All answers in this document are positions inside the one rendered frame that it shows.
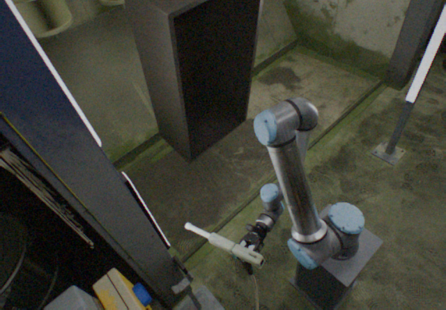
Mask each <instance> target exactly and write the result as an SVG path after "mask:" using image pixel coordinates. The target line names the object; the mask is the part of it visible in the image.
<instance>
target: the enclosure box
mask: <svg viewBox="0 0 446 310"><path fill-rule="evenodd" d="M124 2H125V6H126V8H127V12H128V17H129V20H130V24H131V27H132V32H133V36H134V40H135V43H136V46H137V51H138V54H139V58H140V61H141V66H142V69H143V72H144V77H145V80H146V85H147V88H148V92H149V95H150V98H151V103H152V106H153V111H154V114H155V119H156V121H157V126H158V129H159V132H160V136H161V137H162V138H163V139H164V140H165V141H166V142H167V143H168V144H169V145H170V146H171V147H172V148H173V149H174V150H175V151H176V152H177V153H178V154H179V155H180V156H181V157H182V158H183V159H184V160H185V161H186V162H187V163H188V164H191V163H192V162H193V161H195V159H196V158H198V157H199V156H200V155H202V154H203V153H204V152H206V151H207V150H208V149H209V148H211V147H212V146H214V145H215V144H217V143H218V141H220V140H221V139H223V138H224V137H225V136H226V135H228V134H229V133H230V132H232V131H233V130H234V129H236V128H237V127H238V126H239V125H241V124H242V123H244V122H245V121H246V118H247V108H248V103H249V94H250V89H251V83H252V74H253V69H254V60H255V55H256V46H257V40H258V35H259V26H260V21H261V11H262V7H263V0H124Z"/></svg>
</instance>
